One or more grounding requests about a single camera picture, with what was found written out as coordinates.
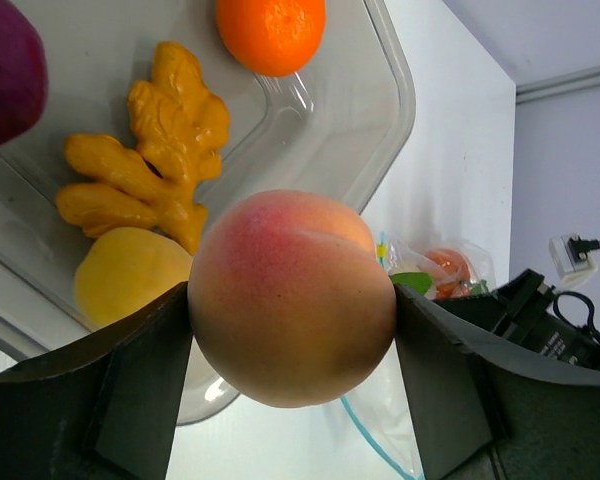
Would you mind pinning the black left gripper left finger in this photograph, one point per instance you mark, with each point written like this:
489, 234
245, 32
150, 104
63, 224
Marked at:
102, 407

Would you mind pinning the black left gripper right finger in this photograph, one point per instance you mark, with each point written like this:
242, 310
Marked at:
544, 414

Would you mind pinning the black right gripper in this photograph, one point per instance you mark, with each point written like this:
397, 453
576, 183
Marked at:
526, 312

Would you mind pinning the clear zip top bag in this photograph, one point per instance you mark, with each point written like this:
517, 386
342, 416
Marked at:
419, 411

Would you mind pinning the yellow fake lemon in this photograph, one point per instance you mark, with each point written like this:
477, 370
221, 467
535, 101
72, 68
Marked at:
125, 270

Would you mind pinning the fake peach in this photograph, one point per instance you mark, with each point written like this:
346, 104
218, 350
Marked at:
288, 302

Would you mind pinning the fake fried chicken piece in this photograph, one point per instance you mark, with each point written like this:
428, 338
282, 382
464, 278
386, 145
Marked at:
180, 127

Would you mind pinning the purple fake onion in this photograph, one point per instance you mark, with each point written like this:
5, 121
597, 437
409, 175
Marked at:
23, 74

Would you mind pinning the orange fake orange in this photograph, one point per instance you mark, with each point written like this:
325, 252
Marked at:
272, 38

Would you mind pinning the orange fake pumpkin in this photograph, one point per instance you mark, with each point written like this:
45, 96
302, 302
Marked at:
453, 274

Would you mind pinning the smoky clear plastic bin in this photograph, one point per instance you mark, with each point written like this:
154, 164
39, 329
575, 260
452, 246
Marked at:
333, 128

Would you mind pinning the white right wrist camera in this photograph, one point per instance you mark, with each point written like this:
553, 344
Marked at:
571, 256

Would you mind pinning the aluminium frame rail right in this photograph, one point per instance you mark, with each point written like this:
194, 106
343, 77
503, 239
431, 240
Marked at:
559, 85

